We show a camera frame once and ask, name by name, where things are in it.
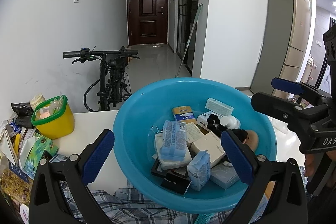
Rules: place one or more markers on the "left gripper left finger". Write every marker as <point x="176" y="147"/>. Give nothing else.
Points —
<point x="48" y="203"/>

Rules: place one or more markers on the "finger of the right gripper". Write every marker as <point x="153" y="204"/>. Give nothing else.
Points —
<point x="288" y="112"/>
<point x="291" y="86"/>

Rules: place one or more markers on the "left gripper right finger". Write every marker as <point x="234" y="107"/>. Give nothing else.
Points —
<point x="287" y="202"/>

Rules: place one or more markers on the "black box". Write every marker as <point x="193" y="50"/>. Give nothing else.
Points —
<point x="176" y="183"/>

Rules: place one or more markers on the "blue tissue pack barcode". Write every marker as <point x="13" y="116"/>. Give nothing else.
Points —
<point x="173" y="141"/>

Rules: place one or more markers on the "right hand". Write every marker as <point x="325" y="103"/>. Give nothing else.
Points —
<point x="309" y="162"/>

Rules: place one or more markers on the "blue plaid shirt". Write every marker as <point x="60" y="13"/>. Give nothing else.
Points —
<point x="128" y="205"/>

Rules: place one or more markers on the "white round jar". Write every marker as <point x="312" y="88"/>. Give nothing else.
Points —
<point x="24" y="212"/>

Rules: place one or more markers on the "clear jar with snacks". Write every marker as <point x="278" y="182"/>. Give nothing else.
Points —
<point x="14" y="182"/>

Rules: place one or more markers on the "tan round puff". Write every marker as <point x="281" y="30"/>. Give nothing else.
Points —
<point x="252" y="140"/>

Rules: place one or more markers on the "green floral tissue pack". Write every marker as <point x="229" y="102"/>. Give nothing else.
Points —
<point x="32" y="153"/>

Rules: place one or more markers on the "grey blue flat box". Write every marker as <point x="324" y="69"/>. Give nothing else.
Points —
<point x="224" y="175"/>

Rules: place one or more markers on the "grey beige refrigerator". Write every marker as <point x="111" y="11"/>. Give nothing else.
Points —
<point x="283" y="48"/>

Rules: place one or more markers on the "white cylindrical bottle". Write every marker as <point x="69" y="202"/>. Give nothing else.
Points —
<point x="230" y="122"/>

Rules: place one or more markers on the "light teal carton box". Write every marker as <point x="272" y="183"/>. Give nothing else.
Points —
<point x="219" y="107"/>

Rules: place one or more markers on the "yellow bin green rim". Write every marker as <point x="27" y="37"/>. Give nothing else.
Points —
<point x="54" y="118"/>

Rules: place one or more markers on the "teal tube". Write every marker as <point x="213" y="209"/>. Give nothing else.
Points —
<point x="203" y="218"/>

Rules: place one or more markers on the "black hair scrunchie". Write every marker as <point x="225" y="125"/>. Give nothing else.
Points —
<point x="214" y="125"/>

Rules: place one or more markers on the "white cream box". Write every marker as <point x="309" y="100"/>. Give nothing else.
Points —
<point x="212" y="144"/>

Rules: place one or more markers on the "blue tissue packet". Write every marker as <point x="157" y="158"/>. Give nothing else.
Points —
<point x="199" y="170"/>

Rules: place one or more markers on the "black plastic bag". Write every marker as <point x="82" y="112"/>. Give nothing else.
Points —
<point x="24" y="113"/>

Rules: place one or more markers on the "yellow blue small box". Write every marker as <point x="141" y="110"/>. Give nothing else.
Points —
<point x="184" y="114"/>

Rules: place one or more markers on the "black bicycle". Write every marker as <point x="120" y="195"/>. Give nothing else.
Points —
<point x="113" y="88"/>

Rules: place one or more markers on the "blue plastic basin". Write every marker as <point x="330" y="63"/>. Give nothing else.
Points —
<point x="146" y="111"/>

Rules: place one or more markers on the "mop pole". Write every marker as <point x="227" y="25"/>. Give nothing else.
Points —
<point x="200" y="6"/>

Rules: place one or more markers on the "brown wooden door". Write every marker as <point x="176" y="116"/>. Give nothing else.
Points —
<point x="147" y="21"/>

